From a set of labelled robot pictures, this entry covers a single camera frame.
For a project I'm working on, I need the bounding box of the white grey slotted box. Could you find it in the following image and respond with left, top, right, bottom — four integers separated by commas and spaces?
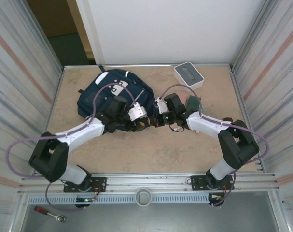
173, 61, 205, 92

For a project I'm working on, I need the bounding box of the navy blue backpack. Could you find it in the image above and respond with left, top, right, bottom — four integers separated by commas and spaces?
76, 64, 155, 133

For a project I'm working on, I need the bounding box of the aluminium front frame rail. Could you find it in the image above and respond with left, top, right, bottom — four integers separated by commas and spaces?
18, 171, 281, 195

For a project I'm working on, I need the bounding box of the dark green notebook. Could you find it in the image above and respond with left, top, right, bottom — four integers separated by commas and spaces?
186, 95, 202, 109

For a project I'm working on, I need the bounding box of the red handled ratchet wrench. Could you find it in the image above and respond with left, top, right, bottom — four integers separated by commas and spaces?
34, 205, 67, 223

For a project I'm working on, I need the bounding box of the grey pipe ring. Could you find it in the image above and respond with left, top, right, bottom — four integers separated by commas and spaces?
135, 188, 152, 208

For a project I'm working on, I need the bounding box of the grey slotted cable duct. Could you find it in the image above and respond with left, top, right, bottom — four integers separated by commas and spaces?
27, 194, 211, 205

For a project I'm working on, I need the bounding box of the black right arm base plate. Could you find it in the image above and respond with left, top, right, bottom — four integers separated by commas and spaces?
190, 175, 234, 192

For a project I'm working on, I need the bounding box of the small circuit board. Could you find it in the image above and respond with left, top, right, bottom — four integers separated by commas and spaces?
209, 193, 225, 206
75, 197, 98, 203

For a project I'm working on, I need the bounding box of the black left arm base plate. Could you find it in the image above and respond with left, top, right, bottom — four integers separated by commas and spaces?
63, 177, 107, 193

